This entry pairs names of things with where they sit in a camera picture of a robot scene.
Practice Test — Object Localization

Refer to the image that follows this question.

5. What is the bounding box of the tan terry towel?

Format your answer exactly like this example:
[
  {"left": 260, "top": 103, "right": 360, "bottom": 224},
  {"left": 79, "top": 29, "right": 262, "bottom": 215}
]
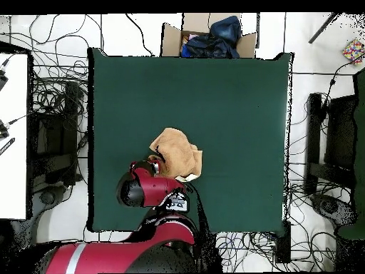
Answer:
[{"left": 147, "top": 127, "right": 204, "bottom": 183}]

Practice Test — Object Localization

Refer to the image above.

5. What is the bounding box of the multicolour spotted item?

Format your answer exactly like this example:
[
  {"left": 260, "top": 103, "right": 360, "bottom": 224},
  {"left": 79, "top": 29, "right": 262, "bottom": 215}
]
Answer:
[{"left": 341, "top": 38, "right": 365, "bottom": 66}]

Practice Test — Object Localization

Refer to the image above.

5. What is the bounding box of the dark green table cloth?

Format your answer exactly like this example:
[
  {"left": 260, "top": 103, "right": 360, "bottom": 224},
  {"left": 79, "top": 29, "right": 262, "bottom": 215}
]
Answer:
[{"left": 87, "top": 47, "right": 294, "bottom": 238}]

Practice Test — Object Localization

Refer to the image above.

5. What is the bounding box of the dark navy garment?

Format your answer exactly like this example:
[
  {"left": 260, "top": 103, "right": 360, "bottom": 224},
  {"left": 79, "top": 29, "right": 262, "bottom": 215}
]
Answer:
[{"left": 180, "top": 34, "right": 241, "bottom": 59}]

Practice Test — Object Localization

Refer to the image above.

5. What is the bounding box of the brown cardboard box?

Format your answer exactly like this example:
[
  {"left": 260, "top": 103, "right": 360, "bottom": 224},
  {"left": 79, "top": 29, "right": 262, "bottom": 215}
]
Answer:
[{"left": 161, "top": 12, "right": 258, "bottom": 59}]

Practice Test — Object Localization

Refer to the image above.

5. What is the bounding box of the blue denim garment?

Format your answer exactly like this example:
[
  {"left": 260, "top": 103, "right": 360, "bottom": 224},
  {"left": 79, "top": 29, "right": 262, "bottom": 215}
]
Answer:
[{"left": 210, "top": 15, "right": 242, "bottom": 46}]

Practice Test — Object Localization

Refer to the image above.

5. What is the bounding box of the black box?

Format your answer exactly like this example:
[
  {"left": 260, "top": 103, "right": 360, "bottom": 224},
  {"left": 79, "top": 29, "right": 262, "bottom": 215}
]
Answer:
[{"left": 274, "top": 220, "right": 292, "bottom": 263}]

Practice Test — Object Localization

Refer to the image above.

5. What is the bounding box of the grey stand base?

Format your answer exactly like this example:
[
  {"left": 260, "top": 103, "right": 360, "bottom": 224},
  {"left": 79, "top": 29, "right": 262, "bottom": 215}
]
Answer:
[
  {"left": 31, "top": 185, "right": 72, "bottom": 229},
  {"left": 310, "top": 193, "right": 357, "bottom": 226}
]

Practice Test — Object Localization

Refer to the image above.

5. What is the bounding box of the white table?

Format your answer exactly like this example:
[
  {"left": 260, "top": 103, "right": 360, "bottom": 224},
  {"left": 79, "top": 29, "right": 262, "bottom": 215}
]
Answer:
[{"left": 0, "top": 52, "right": 29, "bottom": 220}]

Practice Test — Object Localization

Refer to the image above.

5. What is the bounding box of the black strip with marks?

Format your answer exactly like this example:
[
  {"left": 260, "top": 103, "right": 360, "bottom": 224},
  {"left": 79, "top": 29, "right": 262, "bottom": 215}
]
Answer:
[{"left": 0, "top": 137, "right": 16, "bottom": 156}]

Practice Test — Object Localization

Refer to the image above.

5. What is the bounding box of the green cloth on side table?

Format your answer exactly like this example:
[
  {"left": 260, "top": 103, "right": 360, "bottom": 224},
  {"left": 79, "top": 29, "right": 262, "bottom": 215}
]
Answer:
[{"left": 337, "top": 68, "right": 365, "bottom": 240}]

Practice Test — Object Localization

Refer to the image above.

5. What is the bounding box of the black pole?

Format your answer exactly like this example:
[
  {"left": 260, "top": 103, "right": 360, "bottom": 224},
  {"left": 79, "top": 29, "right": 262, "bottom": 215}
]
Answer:
[{"left": 307, "top": 12, "right": 340, "bottom": 44}]

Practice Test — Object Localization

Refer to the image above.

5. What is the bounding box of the black stand frame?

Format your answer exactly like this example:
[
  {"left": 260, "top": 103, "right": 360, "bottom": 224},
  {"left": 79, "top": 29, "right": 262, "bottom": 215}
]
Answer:
[
  {"left": 304, "top": 92, "right": 359, "bottom": 195},
  {"left": 28, "top": 82, "right": 85, "bottom": 188}
]

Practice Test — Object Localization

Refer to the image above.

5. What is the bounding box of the black cable with connector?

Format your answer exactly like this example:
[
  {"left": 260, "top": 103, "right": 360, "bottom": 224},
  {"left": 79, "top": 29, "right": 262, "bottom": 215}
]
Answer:
[{"left": 322, "top": 55, "right": 365, "bottom": 115}]

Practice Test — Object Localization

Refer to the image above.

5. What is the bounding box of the black device with cable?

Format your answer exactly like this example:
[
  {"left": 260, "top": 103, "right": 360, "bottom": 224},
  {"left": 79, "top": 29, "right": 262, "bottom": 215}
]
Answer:
[{"left": 0, "top": 112, "right": 32, "bottom": 140}]

